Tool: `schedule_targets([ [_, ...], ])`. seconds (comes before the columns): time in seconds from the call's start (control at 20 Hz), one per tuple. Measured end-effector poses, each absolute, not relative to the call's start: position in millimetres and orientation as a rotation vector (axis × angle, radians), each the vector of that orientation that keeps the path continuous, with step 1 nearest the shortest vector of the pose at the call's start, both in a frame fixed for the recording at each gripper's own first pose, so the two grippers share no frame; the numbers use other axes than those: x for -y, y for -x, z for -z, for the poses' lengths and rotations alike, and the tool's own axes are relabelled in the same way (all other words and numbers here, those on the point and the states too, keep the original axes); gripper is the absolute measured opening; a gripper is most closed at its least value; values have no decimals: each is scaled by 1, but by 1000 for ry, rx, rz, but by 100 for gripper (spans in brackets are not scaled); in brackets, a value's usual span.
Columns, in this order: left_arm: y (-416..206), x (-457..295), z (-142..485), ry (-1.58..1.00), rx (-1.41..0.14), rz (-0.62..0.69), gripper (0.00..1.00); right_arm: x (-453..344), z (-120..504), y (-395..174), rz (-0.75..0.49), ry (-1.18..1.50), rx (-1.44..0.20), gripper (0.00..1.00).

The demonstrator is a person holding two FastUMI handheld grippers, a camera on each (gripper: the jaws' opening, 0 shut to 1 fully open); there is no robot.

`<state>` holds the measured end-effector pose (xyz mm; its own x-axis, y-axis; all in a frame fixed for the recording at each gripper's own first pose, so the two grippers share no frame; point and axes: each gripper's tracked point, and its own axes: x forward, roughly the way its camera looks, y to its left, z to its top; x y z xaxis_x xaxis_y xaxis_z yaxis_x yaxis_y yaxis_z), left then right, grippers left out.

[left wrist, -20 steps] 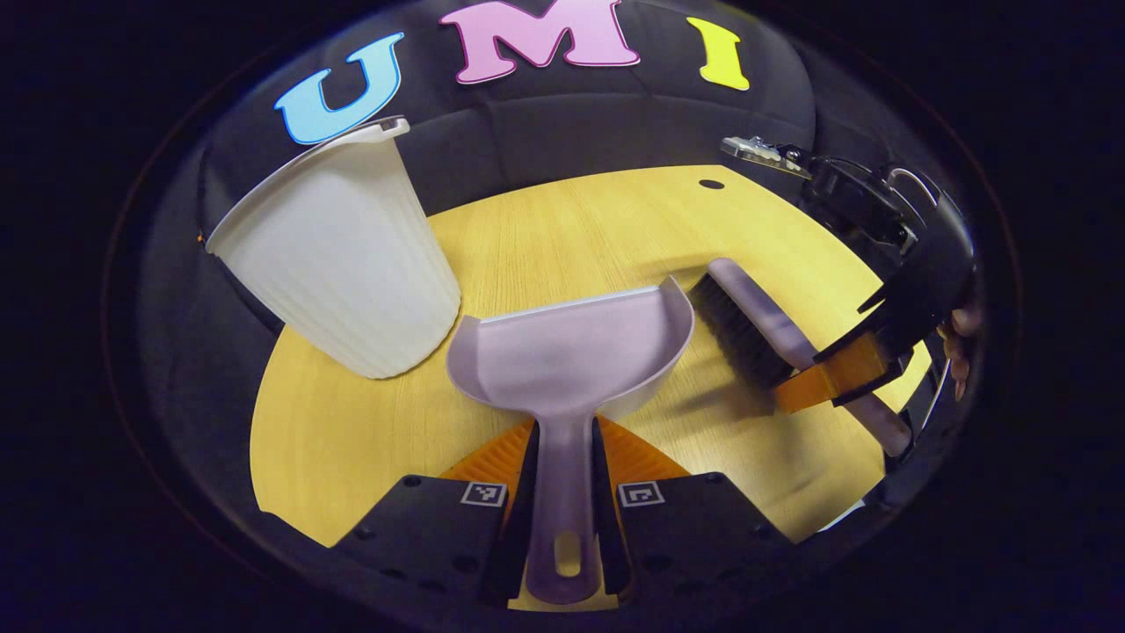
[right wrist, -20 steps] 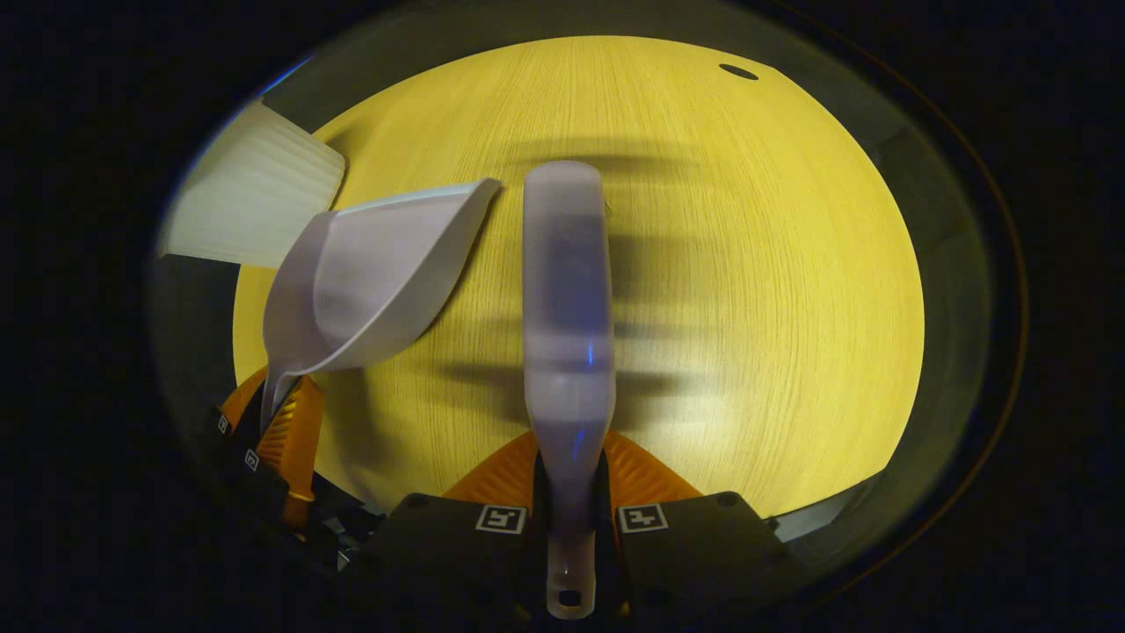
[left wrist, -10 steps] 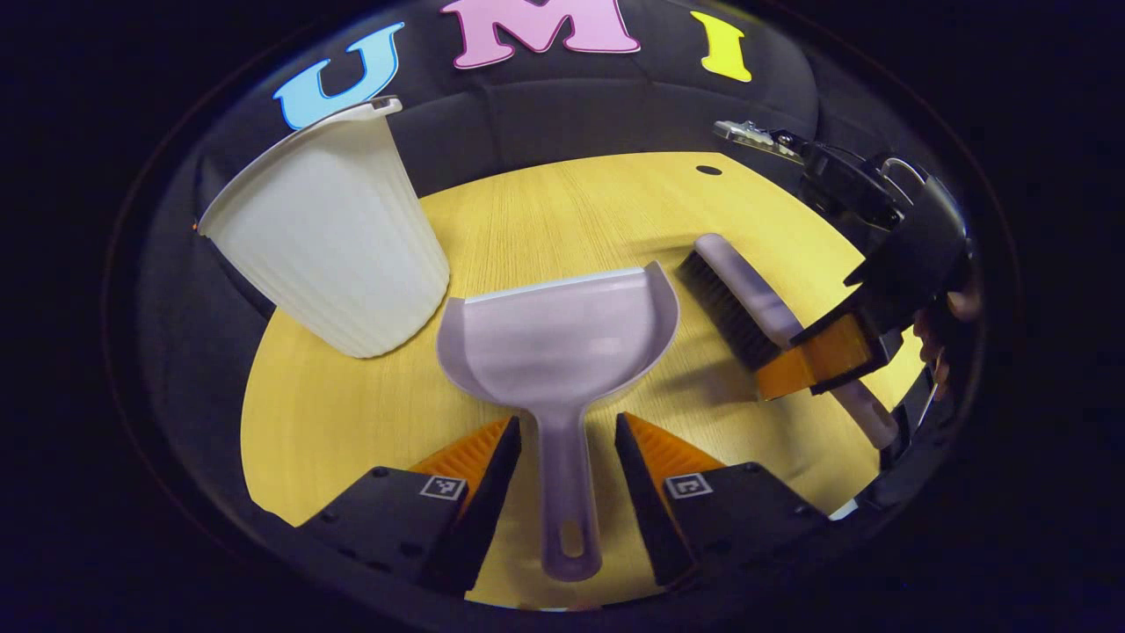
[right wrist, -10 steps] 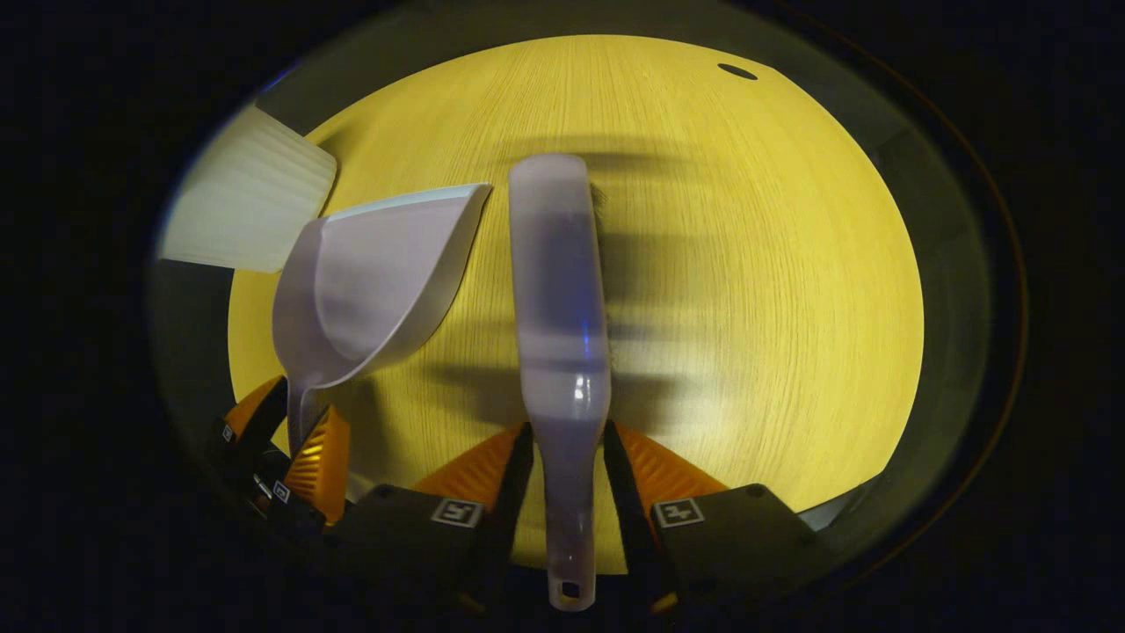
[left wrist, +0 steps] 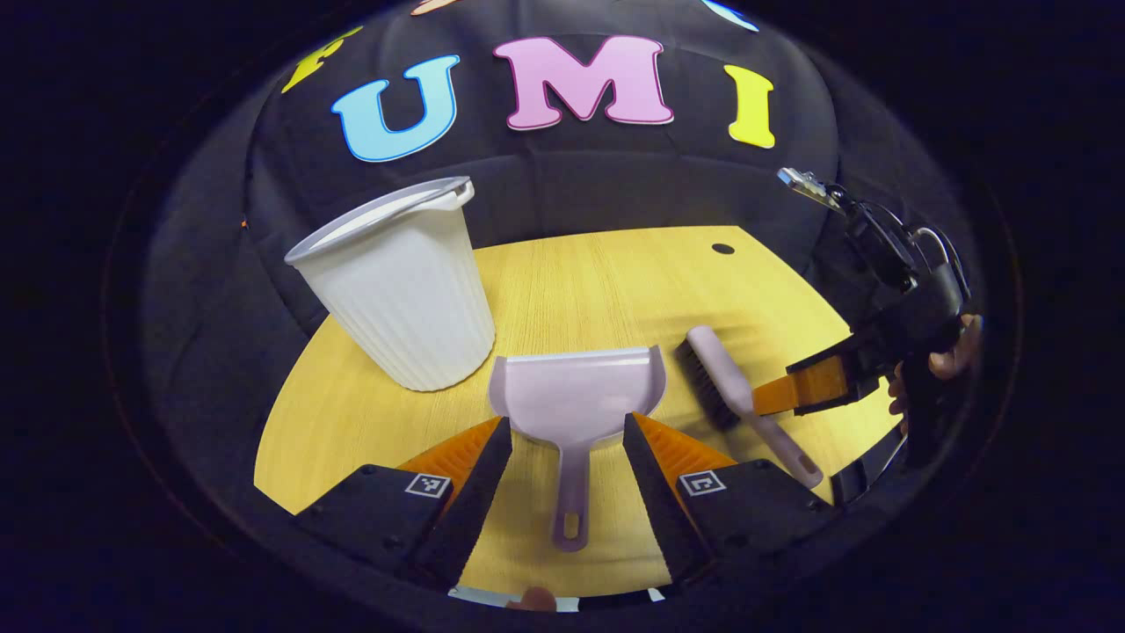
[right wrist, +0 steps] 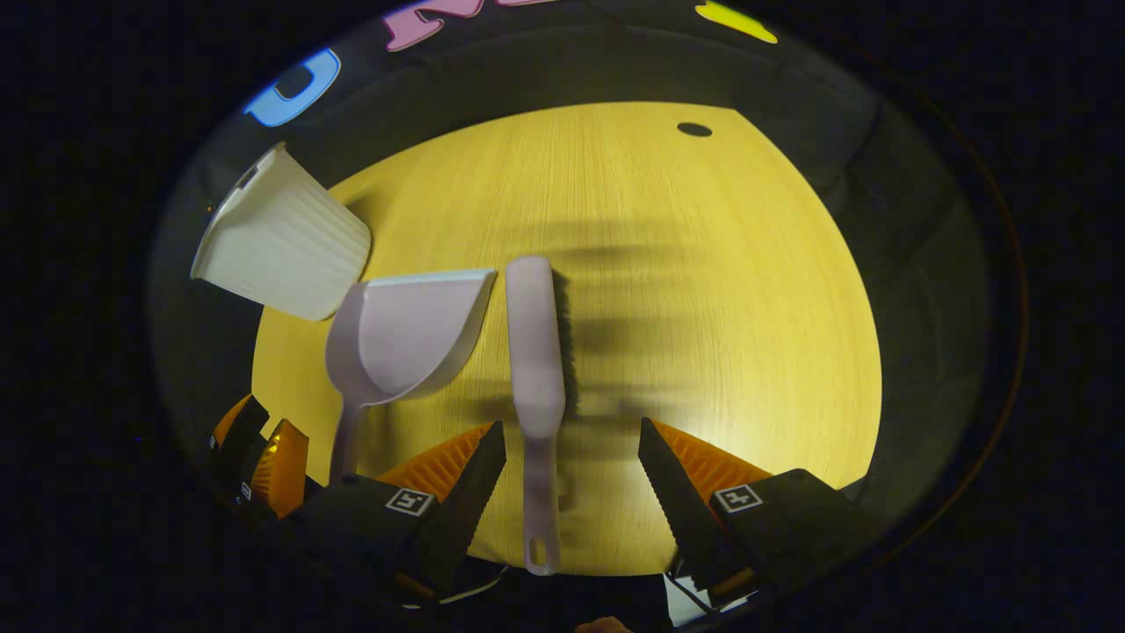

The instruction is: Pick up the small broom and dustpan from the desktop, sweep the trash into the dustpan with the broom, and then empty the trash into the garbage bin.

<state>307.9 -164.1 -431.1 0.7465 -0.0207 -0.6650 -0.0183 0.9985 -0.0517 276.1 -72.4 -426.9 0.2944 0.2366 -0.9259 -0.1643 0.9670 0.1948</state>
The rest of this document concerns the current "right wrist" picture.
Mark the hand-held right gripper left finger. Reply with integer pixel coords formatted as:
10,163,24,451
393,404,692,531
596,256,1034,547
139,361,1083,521
290,420,508,599

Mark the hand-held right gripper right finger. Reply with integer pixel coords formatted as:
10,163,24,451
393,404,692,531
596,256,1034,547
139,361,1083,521
638,417,880,608

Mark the white ribbed garbage bin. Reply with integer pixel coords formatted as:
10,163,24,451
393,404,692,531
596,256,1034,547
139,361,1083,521
190,142,373,322

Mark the small lilac broom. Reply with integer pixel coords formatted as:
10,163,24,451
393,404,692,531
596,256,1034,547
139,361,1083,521
505,256,579,577

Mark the lilac dustpan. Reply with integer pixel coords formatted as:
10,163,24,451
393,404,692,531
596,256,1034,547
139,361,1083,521
324,268,498,484

